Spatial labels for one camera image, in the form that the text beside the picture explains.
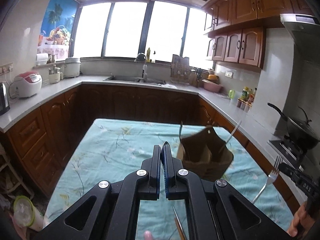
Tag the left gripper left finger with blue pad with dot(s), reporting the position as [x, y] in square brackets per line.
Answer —
[109, 210]

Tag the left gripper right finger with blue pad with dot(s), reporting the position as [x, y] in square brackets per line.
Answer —
[215, 210]

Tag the large stainless steel fork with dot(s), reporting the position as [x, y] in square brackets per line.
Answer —
[272, 176]

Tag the small dark fork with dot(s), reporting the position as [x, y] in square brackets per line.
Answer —
[180, 131]

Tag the person's right hand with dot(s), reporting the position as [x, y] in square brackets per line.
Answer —
[302, 222]

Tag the gas stove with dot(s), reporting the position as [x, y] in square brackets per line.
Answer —
[293, 155]

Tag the black wok pan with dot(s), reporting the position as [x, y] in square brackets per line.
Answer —
[299, 131]

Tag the wooden utensil holder box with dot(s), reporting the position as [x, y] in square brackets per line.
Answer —
[205, 154]

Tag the teal floral tablecloth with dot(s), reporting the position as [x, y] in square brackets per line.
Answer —
[111, 149]

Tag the clear plastic container green rim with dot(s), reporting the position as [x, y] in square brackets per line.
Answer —
[26, 214]

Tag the lower wooden counter cabinets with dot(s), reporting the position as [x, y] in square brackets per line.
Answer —
[44, 139]

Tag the condiment bottles group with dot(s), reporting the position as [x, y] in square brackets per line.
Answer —
[246, 99]

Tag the green round cup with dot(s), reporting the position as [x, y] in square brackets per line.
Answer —
[231, 94]

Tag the pink plastic basin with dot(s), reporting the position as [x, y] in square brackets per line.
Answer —
[211, 86]

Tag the wooden dish rack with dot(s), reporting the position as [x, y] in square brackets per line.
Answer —
[180, 70]

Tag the small cream blender jar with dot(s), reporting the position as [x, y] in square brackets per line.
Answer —
[54, 74]

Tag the white pot cooker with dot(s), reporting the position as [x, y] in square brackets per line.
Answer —
[72, 67]

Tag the stainless electric kettle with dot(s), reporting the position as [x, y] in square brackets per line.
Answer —
[4, 101]

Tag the steel range hood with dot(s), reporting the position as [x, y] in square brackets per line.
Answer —
[304, 30]

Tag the white red rice cooker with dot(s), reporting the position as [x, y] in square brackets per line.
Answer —
[27, 84]

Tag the yellow dish soap bottle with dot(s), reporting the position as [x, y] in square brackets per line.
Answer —
[148, 55]

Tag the tropical fruit poster blind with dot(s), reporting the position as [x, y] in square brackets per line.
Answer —
[56, 28]

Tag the pink handled knife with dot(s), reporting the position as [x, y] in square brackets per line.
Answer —
[148, 235]

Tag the upper wooden wall cabinets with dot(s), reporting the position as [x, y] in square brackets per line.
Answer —
[237, 28]

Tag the wall power socket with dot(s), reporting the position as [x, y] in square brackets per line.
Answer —
[6, 68]

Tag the kitchen window frame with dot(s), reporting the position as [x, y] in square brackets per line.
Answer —
[126, 29]

